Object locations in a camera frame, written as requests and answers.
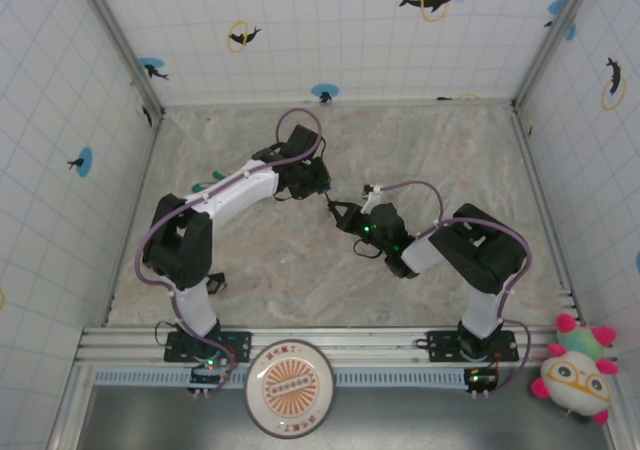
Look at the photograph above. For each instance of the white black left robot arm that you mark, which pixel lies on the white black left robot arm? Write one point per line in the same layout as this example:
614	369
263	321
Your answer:
235	195

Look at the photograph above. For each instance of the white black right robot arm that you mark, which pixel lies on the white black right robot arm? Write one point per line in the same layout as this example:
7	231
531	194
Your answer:
485	255

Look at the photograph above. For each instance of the blue circle dolphin sticker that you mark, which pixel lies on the blue circle dolphin sticker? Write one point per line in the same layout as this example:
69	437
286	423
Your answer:
84	162
150	65
325	91
556	6

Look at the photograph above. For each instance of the green-tipped work glove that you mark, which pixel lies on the green-tipped work glove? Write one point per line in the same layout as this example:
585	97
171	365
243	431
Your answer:
217	175

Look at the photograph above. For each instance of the small black box object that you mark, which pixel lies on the small black box object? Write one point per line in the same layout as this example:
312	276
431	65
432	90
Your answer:
218	284

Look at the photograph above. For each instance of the round plate with orange print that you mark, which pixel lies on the round plate with orange print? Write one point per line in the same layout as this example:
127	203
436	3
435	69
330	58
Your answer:
289	387

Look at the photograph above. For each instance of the white pink plush toy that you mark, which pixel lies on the white pink plush toy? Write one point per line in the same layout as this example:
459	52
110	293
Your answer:
575	380

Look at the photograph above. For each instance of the aluminium mounting rail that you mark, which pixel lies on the aluminium mounting rail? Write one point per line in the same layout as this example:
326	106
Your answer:
360	342

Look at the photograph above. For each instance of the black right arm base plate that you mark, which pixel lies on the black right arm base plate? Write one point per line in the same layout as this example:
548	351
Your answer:
440	345

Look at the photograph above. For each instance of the aluminium side rail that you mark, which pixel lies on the aluminium side rail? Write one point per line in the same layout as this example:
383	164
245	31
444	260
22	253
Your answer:
132	220
541	195

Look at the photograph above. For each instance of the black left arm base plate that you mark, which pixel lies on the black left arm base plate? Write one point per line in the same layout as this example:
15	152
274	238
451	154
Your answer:
240	345

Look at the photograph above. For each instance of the aluminium frame post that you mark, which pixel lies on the aluminium frame post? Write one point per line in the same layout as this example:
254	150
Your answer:
122	45
554	35

